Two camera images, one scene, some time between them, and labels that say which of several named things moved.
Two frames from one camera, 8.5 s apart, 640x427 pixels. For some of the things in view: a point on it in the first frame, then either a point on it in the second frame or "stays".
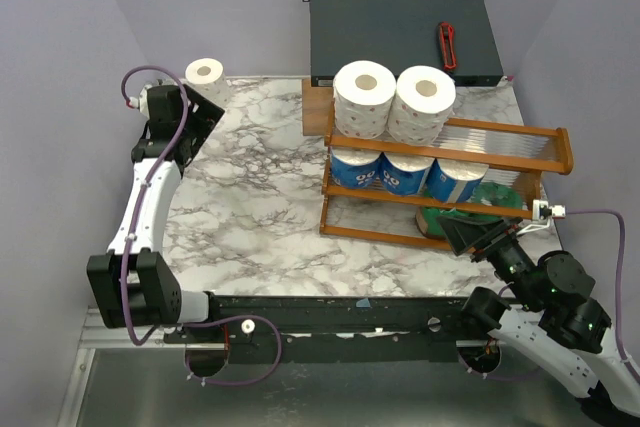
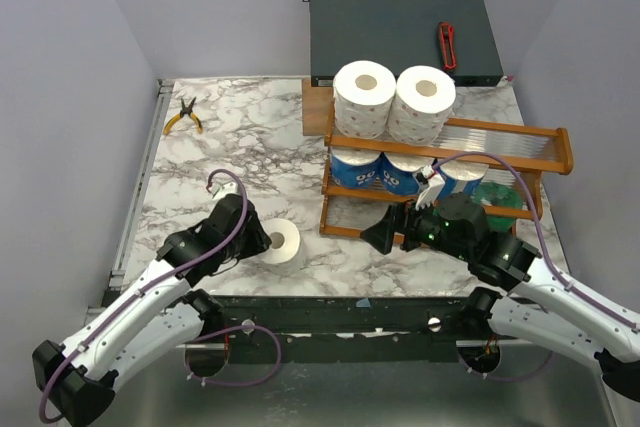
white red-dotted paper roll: x=362 y=92 stays
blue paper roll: x=455 y=182 stays
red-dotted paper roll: x=423 y=104 stays
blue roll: x=404 y=174 stays
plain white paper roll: x=206 y=76 → x=284 y=255
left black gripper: x=206 y=116 → x=260 y=240
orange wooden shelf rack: x=398 y=189 stays
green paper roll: x=498 y=195 stays
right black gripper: x=490 y=239 → x=405 y=227
